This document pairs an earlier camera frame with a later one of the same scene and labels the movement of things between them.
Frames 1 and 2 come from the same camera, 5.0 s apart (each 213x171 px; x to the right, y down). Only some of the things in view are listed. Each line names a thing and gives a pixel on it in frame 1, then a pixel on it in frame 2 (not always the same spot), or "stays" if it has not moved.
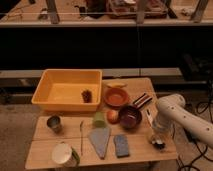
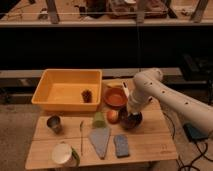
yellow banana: [116, 85] stays
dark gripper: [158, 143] → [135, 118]
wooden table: [115, 137] stays
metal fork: [81, 133] stays
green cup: [99, 120] stays
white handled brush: [149, 116] → [126, 89]
